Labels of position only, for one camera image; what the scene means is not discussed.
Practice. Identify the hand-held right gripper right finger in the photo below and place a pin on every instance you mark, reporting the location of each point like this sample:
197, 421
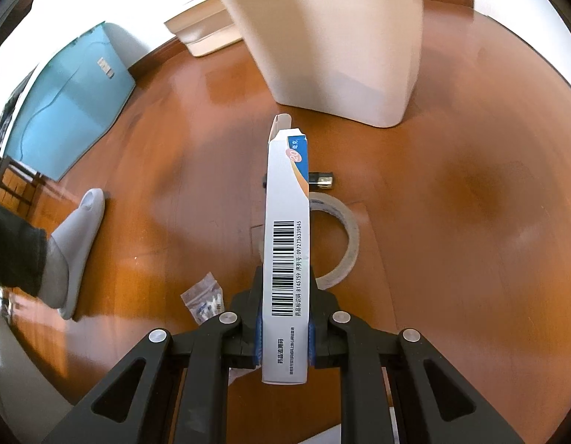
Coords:
311, 347

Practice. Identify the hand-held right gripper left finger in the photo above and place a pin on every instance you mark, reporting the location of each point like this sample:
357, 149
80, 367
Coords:
257, 342

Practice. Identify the long white medicine box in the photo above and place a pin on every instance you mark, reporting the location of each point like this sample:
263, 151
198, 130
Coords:
283, 249

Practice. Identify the beige plastic trash bin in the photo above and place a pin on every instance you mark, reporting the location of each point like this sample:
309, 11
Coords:
331, 32

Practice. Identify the small clear plastic bag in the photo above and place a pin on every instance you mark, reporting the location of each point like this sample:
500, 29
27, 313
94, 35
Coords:
204, 298

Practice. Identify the clear tape roll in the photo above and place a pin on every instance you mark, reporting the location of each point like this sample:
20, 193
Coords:
352, 240

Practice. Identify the small black silver object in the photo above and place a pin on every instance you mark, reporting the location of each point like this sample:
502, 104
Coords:
322, 180

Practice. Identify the grey slipper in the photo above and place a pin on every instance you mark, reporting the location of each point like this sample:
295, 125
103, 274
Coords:
82, 236

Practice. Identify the person's left leg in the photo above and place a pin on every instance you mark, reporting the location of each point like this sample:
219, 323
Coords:
14, 249

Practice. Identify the teal storage box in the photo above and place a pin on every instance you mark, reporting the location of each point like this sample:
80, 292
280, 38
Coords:
72, 101

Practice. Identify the beige bucket with lid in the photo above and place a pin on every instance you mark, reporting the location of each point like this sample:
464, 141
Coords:
206, 32

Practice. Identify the wooden furniture frame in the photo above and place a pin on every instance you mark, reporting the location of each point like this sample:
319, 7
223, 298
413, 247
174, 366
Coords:
17, 187

